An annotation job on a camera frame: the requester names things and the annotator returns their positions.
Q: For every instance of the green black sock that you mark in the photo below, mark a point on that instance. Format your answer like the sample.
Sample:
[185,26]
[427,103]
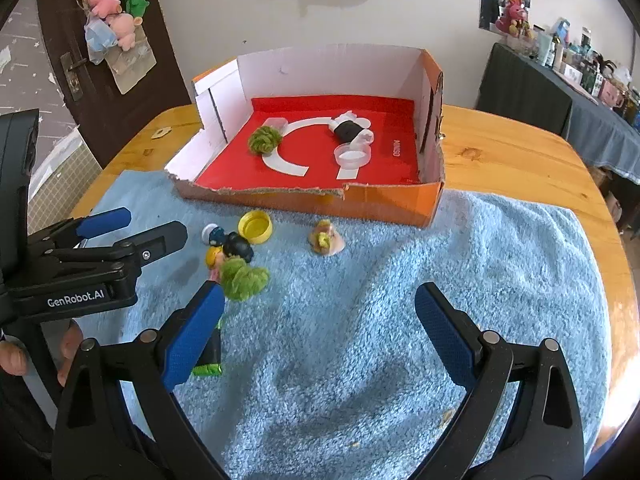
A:
[209,363]

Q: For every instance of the grey cloth side table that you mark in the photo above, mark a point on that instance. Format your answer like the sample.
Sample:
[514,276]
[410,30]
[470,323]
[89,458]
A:
[518,88]

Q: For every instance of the light blue plush toy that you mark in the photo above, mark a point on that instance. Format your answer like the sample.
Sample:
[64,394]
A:
[99,39]

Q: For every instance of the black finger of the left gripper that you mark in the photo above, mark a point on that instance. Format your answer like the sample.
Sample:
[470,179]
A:
[153,244]

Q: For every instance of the pink plush toy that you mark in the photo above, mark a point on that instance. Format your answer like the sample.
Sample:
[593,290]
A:
[124,26]
[104,8]

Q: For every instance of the small clear plastic box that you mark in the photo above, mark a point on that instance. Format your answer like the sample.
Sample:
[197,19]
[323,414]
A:
[277,123]

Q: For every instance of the yellow bottle cap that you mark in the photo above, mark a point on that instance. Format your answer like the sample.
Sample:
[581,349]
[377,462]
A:
[255,226]

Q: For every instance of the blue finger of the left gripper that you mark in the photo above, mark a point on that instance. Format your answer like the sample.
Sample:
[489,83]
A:
[99,224]

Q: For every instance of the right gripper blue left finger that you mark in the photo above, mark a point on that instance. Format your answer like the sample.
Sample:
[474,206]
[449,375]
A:
[179,343]

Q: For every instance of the dark brown door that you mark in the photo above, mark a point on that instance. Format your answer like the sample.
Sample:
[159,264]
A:
[115,64]

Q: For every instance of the green fuzzy scrunchie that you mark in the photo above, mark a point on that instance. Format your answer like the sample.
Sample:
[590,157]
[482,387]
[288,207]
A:
[264,140]
[241,281]

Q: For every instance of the beige yellow crochet scrunchie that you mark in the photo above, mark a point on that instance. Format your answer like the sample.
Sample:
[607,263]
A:
[325,240]

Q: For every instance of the blonde girl figurine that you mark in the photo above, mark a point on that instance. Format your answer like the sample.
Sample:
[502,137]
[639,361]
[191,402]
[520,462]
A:
[214,260]

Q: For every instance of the green plush toy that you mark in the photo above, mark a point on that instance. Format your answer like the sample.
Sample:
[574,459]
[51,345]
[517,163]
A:
[136,8]

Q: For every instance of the red dragon plush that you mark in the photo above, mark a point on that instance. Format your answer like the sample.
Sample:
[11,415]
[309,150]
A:
[514,19]

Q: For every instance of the red paper box liner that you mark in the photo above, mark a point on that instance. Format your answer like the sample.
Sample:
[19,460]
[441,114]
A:
[393,158]

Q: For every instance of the orange cardboard box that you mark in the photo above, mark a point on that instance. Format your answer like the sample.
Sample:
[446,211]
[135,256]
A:
[224,102]

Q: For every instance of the white black sock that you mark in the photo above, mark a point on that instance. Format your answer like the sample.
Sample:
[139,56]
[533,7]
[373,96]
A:
[352,129]

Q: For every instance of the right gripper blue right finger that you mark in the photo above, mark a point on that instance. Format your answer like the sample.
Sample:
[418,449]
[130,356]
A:
[461,346]

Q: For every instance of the person's left hand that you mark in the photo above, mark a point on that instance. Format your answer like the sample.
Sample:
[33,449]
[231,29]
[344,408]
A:
[18,360]

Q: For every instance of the small wooden tag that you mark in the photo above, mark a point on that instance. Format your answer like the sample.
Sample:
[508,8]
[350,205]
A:
[160,133]

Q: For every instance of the clear round plastic lid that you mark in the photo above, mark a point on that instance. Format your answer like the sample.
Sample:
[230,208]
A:
[352,155]

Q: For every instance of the black haired boy figurine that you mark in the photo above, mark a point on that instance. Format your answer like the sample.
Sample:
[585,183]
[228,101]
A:
[232,244]

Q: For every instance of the light blue towel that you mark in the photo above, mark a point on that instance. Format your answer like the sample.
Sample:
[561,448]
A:
[328,373]

